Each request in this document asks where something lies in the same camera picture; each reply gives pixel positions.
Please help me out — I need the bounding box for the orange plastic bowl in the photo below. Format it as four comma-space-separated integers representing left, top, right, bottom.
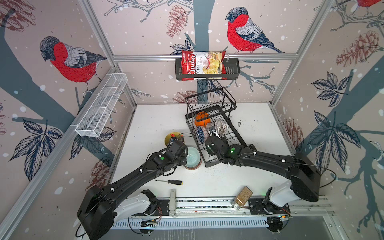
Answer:
195, 111, 211, 127

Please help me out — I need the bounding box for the blue triangle patterned bowl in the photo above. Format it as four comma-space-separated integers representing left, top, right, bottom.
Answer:
197, 126, 209, 144

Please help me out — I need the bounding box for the white red patterned bowl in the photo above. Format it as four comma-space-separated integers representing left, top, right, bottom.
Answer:
215, 120, 229, 137

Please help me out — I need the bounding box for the teal patterned ceramic bowl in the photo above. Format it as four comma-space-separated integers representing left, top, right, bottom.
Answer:
184, 147, 202, 170

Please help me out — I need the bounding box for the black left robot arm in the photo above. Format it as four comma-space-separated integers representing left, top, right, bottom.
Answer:
77, 140, 188, 240

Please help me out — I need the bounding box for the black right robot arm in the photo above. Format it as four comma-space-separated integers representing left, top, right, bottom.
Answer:
205, 136, 321, 207

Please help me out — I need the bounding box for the yellow marker cup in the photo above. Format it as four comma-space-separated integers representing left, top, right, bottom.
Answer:
164, 132, 185, 147

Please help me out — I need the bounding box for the red cassava chips bag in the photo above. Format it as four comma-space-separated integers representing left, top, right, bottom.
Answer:
182, 51, 226, 76

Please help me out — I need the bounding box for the glass jar of grains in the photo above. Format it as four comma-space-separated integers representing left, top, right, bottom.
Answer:
232, 186, 253, 211

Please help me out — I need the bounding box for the black wire dish rack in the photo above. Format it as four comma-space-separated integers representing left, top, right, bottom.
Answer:
184, 87, 247, 168

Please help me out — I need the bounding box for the yellow black handled screwdriver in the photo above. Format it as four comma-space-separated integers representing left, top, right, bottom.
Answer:
157, 180, 183, 186

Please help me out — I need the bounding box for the black wall wire basket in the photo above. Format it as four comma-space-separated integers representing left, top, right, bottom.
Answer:
175, 58, 240, 81

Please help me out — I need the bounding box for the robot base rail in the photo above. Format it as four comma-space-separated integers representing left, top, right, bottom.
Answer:
112, 197, 291, 235

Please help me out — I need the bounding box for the white mesh wall shelf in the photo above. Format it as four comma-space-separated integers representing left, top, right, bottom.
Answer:
75, 73, 128, 138

